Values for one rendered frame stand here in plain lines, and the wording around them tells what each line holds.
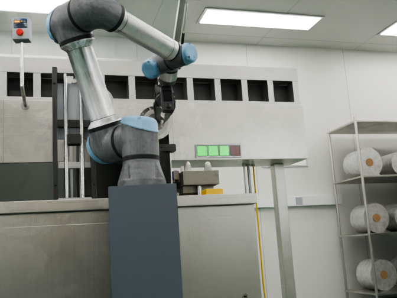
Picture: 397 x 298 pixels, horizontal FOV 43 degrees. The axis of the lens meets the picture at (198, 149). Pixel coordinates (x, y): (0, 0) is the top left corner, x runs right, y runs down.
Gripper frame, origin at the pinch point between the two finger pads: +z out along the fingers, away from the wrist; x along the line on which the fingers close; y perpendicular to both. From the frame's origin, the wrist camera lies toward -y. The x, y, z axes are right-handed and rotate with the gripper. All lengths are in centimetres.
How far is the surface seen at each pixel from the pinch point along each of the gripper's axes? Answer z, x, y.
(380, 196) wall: 214, -299, 164
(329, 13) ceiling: 44, -210, 240
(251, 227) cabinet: 13, -28, -51
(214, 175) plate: 15.5, -22.1, -18.1
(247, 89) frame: 11, -56, 45
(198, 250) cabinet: 18, -6, -56
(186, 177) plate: 15.6, -9.4, -18.3
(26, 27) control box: -23, 55, 35
